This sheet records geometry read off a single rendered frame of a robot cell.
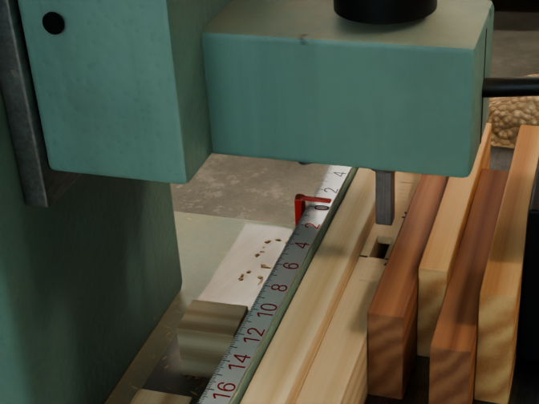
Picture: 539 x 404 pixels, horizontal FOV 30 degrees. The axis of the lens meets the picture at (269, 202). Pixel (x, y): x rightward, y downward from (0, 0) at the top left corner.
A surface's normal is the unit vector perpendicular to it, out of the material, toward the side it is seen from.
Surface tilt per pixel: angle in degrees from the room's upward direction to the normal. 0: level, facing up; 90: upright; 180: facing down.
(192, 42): 90
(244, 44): 90
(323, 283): 0
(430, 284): 90
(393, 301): 0
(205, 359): 90
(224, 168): 0
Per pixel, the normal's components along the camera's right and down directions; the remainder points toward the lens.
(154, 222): 0.95, 0.11
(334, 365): -0.06, -0.87
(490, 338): -0.31, 0.49
